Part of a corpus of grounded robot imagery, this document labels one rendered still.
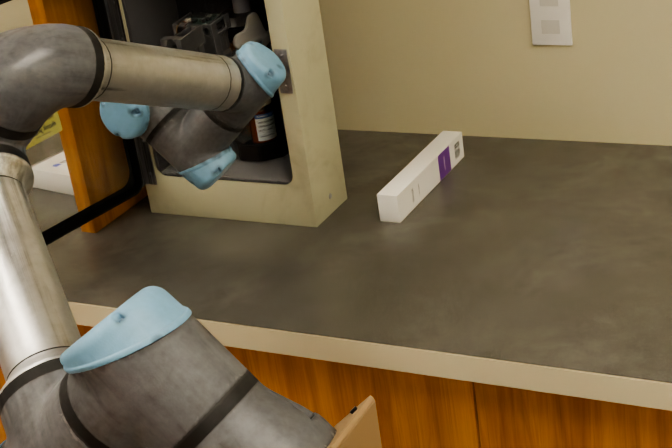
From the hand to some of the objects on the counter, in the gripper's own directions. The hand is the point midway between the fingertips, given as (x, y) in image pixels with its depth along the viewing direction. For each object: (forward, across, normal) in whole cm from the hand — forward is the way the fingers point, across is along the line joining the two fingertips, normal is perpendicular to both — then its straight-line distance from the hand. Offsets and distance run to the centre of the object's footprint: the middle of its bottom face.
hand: (245, 34), depth 201 cm
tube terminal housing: (0, +2, +28) cm, 28 cm away
